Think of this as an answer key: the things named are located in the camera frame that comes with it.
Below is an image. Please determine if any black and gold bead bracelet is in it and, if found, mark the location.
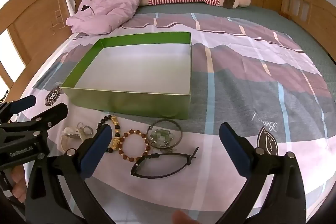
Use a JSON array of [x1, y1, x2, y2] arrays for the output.
[[96, 114, 124, 153]]

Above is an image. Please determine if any wooden headboard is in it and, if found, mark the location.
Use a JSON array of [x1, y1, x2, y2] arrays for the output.
[[0, 0, 84, 98]]

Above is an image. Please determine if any pink quilt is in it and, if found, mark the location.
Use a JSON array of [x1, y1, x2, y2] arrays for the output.
[[66, 0, 145, 35]]

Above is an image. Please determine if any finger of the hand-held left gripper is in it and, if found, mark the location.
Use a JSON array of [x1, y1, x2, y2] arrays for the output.
[[16, 103, 69, 135], [0, 95, 37, 122]]

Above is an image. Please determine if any person's left hand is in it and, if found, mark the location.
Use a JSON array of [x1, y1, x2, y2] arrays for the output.
[[10, 166, 28, 197]]

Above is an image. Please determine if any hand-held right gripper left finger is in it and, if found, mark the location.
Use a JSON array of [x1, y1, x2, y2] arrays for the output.
[[25, 124, 124, 224]]

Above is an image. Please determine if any printed plaid blanket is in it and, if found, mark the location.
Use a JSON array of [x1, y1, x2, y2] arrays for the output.
[[21, 13, 332, 224]]

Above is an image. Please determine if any silver bangle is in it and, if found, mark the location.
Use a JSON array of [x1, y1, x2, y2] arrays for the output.
[[146, 119, 183, 149]]

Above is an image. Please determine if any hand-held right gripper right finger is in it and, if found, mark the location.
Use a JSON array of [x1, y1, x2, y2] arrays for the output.
[[219, 122, 307, 224]]

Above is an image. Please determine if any person's right hand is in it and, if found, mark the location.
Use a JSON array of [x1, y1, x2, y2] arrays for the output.
[[172, 210, 200, 224]]

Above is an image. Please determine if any brown bead bracelet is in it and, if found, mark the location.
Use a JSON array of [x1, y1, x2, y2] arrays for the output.
[[118, 129, 151, 162]]

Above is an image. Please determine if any green cardboard box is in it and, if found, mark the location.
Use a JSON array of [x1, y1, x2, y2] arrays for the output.
[[62, 31, 191, 120]]

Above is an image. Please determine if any black hair clip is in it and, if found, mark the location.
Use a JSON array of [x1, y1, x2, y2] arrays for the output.
[[131, 147, 199, 178]]

